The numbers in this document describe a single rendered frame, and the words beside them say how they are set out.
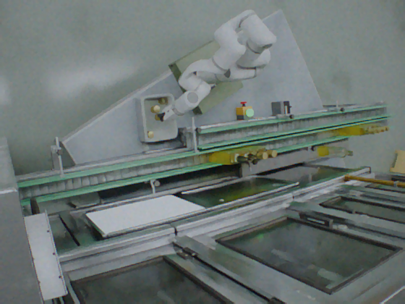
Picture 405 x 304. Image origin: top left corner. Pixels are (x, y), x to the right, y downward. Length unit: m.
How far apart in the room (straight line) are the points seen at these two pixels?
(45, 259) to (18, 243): 0.54
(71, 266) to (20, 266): 0.77
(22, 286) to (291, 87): 2.21
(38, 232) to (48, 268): 0.09
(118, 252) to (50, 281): 0.34
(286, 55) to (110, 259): 1.74
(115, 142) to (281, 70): 1.15
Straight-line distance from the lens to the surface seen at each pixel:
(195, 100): 1.53
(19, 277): 0.40
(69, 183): 1.66
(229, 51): 1.43
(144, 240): 1.25
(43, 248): 0.93
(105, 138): 1.82
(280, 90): 2.38
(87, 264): 1.17
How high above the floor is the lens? 2.50
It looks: 59 degrees down
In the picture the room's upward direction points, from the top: 98 degrees clockwise
